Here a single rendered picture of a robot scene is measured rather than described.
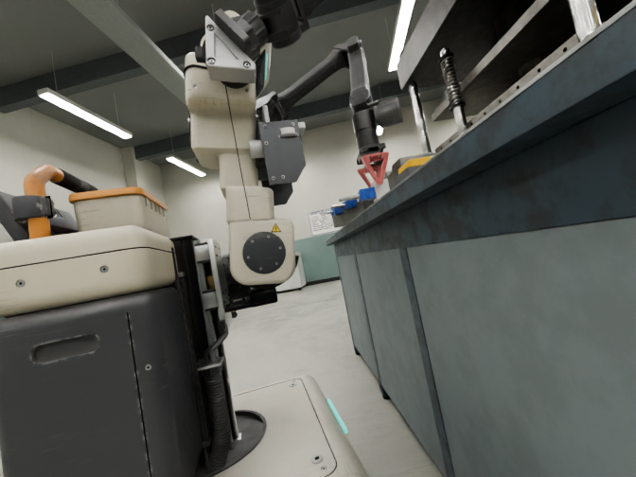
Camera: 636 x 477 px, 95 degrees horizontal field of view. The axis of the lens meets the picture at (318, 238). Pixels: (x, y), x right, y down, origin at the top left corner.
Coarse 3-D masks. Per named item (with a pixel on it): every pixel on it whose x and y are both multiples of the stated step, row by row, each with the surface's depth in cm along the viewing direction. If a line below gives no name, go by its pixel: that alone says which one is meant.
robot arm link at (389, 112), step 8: (360, 96) 80; (360, 104) 78; (368, 104) 78; (376, 104) 78; (384, 104) 74; (392, 104) 73; (384, 112) 74; (392, 112) 73; (400, 112) 73; (384, 120) 74; (392, 120) 74; (400, 120) 74
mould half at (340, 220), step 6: (360, 204) 101; (366, 204) 100; (348, 210) 109; (354, 210) 105; (360, 210) 102; (336, 216) 119; (342, 216) 115; (348, 216) 110; (354, 216) 106; (336, 222) 120; (342, 222) 116
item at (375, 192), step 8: (376, 184) 75; (384, 184) 75; (360, 192) 75; (368, 192) 75; (376, 192) 74; (384, 192) 74; (344, 200) 77; (360, 200) 77; (368, 200) 77; (376, 200) 76
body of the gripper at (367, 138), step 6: (360, 132) 76; (366, 132) 75; (372, 132) 75; (360, 138) 76; (366, 138) 75; (372, 138) 75; (378, 138) 77; (360, 144) 76; (366, 144) 75; (372, 144) 75; (378, 144) 73; (384, 144) 73; (360, 150) 74; (366, 150) 73; (372, 150) 75
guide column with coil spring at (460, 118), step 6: (444, 48) 170; (444, 54) 170; (444, 66) 171; (450, 66) 169; (450, 78) 169; (450, 84) 169; (450, 90) 169; (456, 90) 168; (456, 102) 168; (456, 108) 168; (462, 108) 167; (456, 114) 168; (462, 114) 167; (456, 120) 169; (462, 120) 167; (462, 126) 167; (462, 132) 167
